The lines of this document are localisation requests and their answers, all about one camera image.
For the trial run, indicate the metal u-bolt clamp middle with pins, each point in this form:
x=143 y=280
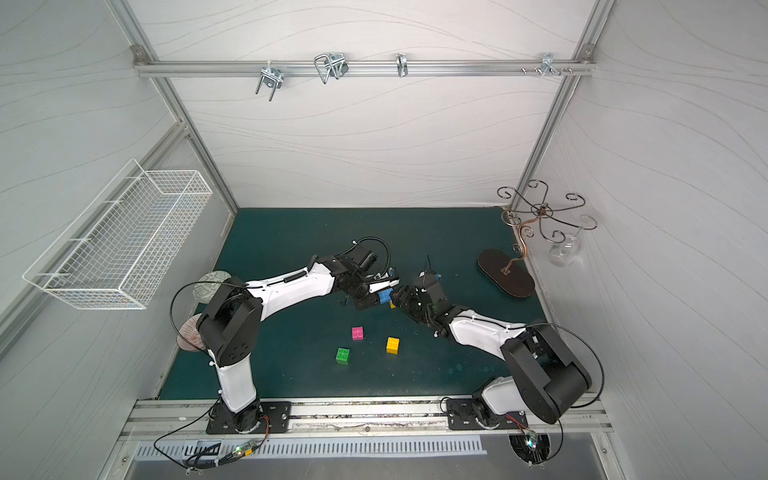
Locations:
x=331 y=65

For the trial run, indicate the metal u-bolt clamp left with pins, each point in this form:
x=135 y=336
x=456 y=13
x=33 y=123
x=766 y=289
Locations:
x=271 y=79

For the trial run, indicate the blue long lego brick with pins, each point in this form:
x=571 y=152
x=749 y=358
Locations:
x=384 y=296

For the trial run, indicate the pink round plate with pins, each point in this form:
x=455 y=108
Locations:
x=189 y=338

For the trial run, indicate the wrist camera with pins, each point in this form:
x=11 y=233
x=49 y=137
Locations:
x=381 y=284
x=426 y=280

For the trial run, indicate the clear glass cup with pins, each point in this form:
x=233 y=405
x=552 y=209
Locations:
x=564 y=253

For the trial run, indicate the white slotted cable duct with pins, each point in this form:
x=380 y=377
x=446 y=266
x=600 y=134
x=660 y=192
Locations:
x=326 y=447

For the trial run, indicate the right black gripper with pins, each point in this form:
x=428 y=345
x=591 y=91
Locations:
x=411 y=297

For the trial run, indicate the grey green round plate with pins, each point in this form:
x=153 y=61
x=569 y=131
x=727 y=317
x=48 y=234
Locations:
x=206 y=287

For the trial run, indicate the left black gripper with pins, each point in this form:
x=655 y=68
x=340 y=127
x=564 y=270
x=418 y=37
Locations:
x=366 y=289

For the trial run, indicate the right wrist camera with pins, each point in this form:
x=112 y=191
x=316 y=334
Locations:
x=426 y=280

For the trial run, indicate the green lego brick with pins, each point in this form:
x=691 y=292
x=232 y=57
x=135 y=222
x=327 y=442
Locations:
x=342 y=356

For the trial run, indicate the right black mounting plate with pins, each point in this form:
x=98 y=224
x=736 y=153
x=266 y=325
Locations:
x=465 y=414

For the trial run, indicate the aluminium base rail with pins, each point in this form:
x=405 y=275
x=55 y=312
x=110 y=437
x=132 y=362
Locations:
x=343 y=416

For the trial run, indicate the metal u-bolt clamp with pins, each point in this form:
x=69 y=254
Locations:
x=271 y=79
x=331 y=65

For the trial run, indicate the white wire basket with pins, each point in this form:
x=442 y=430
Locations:
x=116 y=252

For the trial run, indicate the metal bracket clamp right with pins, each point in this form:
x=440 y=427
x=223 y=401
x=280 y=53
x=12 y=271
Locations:
x=547 y=67

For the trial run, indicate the horizontal aluminium top bar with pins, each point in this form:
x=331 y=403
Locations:
x=357 y=68

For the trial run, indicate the metal hook clamp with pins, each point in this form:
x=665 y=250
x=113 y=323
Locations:
x=401 y=65

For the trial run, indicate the metal scroll cup stand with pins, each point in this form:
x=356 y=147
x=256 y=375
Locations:
x=526 y=217

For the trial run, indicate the dark oval stand base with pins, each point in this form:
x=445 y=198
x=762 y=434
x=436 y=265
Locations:
x=506 y=273

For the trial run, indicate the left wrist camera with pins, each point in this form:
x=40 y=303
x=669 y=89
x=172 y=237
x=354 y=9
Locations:
x=381 y=284

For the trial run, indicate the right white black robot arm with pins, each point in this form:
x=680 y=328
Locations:
x=545 y=378

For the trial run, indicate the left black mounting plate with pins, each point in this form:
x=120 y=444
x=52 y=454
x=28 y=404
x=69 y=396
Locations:
x=258 y=418

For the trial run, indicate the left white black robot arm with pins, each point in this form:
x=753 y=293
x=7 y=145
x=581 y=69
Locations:
x=230 y=323

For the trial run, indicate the black mounting plate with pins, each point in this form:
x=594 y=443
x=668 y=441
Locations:
x=258 y=418
x=465 y=414

